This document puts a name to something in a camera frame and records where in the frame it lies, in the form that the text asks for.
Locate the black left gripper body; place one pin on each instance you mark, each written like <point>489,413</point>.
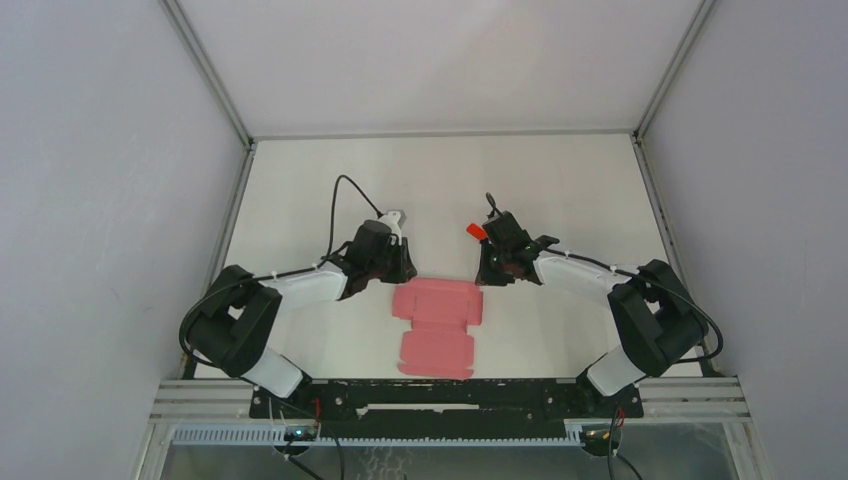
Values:
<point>392,266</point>

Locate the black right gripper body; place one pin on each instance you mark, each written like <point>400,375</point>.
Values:
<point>493,268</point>

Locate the pink cardboard box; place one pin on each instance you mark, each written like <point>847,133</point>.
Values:
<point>439,311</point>

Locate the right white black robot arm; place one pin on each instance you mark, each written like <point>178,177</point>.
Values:
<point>655,318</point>

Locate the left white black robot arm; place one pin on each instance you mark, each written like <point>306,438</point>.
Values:
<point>230,325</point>

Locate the small orange block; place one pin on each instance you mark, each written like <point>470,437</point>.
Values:
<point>477,232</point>

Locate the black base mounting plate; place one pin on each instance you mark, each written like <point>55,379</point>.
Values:
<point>478,408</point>

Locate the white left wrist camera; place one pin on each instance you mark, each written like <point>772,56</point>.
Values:
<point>394,219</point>

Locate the aluminium front frame rail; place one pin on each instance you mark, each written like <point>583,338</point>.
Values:
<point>675,399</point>

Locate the white slotted cable duct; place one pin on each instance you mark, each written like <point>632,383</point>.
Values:
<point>266,435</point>

